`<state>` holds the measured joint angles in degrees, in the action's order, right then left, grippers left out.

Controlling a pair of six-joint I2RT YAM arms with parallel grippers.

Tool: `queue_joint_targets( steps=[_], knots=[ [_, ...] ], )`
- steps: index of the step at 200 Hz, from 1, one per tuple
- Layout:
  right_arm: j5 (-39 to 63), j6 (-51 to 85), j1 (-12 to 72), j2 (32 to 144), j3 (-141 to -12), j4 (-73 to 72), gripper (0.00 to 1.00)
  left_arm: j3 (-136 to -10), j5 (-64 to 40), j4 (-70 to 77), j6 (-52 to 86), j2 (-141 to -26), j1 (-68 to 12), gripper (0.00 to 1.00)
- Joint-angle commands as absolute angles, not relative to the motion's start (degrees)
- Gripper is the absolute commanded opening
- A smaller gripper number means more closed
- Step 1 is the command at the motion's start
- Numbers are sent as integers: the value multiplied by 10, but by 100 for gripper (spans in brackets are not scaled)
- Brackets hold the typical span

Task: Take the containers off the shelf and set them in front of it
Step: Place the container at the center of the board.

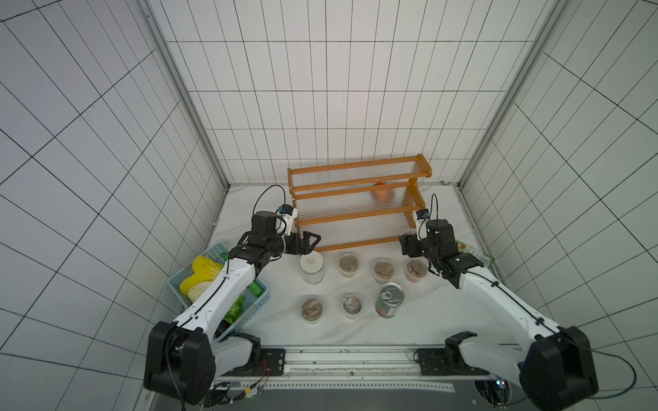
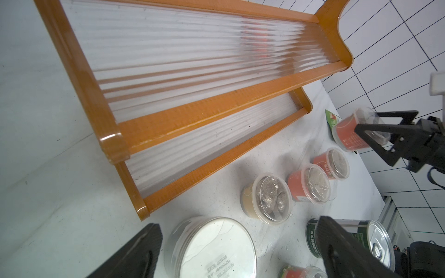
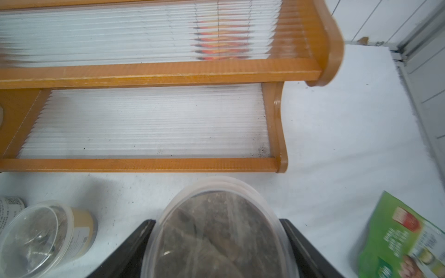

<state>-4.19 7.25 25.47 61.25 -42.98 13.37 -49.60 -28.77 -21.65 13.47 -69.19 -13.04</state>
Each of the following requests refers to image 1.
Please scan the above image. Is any green cucumber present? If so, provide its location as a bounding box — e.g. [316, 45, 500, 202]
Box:
[248, 281, 264, 298]

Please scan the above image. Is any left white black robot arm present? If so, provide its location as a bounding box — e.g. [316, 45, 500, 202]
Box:
[143, 205, 321, 404]

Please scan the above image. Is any yellow seed cup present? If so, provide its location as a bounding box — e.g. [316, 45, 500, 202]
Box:
[338, 253, 360, 278]

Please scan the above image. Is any green snack packet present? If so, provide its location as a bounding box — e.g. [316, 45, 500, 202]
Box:
[457, 241, 495, 269]

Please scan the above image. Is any red seed cup top shelf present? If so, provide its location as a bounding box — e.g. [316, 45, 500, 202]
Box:
[373, 259, 395, 284]

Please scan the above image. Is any pale green cabbage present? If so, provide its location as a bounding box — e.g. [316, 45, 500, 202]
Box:
[224, 296, 245, 325]

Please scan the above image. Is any yellow green cabbage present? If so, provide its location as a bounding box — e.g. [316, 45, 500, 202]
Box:
[179, 256, 223, 302]

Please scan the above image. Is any light blue plastic basket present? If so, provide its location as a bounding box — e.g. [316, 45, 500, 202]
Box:
[168, 242, 270, 340]

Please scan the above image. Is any wooden three-tier shelf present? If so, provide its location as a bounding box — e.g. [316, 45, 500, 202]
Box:
[288, 154, 432, 252]

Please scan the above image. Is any green seed cup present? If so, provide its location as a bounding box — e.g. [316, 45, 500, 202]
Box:
[300, 296, 324, 324]

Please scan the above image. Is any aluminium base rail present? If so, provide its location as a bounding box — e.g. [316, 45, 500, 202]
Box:
[134, 343, 572, 411]

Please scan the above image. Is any tall white-lid seed jar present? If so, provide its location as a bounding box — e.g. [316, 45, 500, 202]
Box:
[299, 251, 325, 284]

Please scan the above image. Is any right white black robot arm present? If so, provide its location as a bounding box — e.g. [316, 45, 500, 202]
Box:
[399, 209, 602, 410]

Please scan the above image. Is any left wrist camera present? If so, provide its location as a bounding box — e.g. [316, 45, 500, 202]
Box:
[278, 204, 298, 236]

